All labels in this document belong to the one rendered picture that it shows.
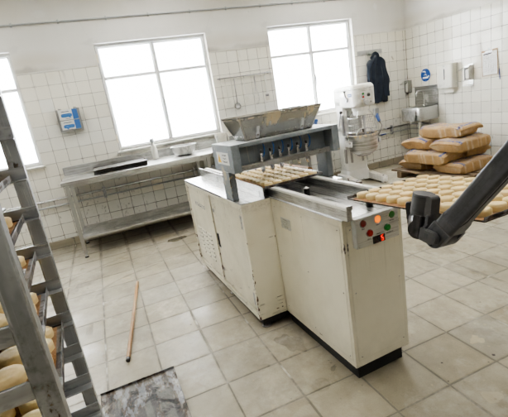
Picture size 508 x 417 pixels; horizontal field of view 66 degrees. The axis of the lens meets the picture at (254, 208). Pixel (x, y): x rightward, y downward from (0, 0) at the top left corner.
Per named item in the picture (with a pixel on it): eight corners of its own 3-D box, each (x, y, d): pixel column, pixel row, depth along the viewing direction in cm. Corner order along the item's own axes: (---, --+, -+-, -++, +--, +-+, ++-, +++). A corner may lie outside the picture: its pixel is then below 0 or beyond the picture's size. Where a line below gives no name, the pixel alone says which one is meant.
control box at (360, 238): (352, 247, 175) (349, 218, 172) (394, 233, 184) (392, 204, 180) (357, 250, 172) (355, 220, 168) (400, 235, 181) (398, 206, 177)
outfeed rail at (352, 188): (236, 168, 357) (234, 160, 355) (238, 167, 358) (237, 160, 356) (400, 205, 177) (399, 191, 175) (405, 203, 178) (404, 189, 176)
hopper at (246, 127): (224, 141, 246) (220, 119, 242) (300, 126, 266) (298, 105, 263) (242, 142, 220) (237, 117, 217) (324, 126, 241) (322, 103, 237)
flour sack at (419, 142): (422, 151, 529) (422, 139, 524) (400, 150, 567) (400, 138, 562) (462, 141, 552) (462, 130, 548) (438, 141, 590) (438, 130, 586)
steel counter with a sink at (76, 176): (82, 260, 441) (50, 151, 409) (83, 242, 505) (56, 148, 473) (338, 191, 550) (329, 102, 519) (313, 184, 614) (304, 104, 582)
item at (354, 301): (287, 322, 254) (267, 188, 231) (332, 304, 266) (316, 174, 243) (357, 385, 191) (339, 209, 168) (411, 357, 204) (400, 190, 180)
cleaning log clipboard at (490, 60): (500, 79, 504) (500, 45, 493) (499, 79, 503) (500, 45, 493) (481, 81, 529) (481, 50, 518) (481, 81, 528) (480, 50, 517)
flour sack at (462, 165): (461, 176, 483) (460, 164, 479) (432, 173, 520) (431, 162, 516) (498, 164, 511) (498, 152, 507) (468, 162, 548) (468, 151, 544)
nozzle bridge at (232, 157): (220, 196, 254) (210, 144, 245) (314, 172, 280) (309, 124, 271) (240, 205, 224) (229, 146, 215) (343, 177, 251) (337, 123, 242)
